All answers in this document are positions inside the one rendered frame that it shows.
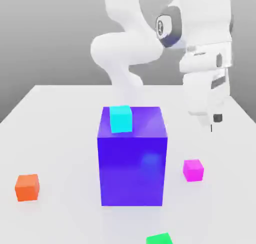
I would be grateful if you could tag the large purple box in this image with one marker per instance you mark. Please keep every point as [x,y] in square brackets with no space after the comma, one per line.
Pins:
[132,168]

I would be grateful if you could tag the small cyan cube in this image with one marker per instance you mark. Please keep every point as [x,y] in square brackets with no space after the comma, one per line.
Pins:
[121,120]

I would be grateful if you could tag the small magenta cube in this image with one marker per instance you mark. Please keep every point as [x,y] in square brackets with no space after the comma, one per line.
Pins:
[193,171]

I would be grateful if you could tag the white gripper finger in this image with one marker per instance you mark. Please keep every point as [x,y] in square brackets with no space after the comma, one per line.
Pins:
[218,118]
[204,121]

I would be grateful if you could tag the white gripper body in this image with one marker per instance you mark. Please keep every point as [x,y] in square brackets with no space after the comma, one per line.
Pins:
[200,92]

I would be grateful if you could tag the small orange cube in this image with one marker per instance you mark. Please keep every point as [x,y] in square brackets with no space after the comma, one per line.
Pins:
[27,188]

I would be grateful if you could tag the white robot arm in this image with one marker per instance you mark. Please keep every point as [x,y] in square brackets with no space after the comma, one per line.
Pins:
[128,48]

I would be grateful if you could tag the small green cube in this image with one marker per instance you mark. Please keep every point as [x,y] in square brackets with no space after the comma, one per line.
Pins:
[159,239]

